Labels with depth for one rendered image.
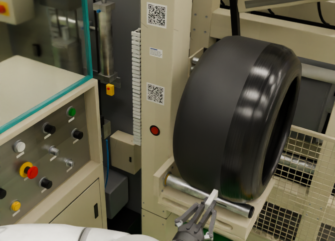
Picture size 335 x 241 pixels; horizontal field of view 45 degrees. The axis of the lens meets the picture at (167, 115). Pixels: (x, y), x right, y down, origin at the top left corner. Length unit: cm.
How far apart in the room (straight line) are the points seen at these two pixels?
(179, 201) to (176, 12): 69
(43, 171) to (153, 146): 43
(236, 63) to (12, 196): 82
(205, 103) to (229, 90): 8
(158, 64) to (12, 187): 62
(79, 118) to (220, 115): 57
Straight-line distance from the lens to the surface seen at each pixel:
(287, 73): 128
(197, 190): 152
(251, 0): 163
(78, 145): 158
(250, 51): 129
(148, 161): 166
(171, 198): 157
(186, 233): 120
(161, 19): 135
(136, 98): 155
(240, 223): 150
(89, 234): 58
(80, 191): 162
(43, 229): 60
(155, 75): 144
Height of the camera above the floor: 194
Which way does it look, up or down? 32 degrees down
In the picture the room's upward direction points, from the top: 2 degrees clockwise
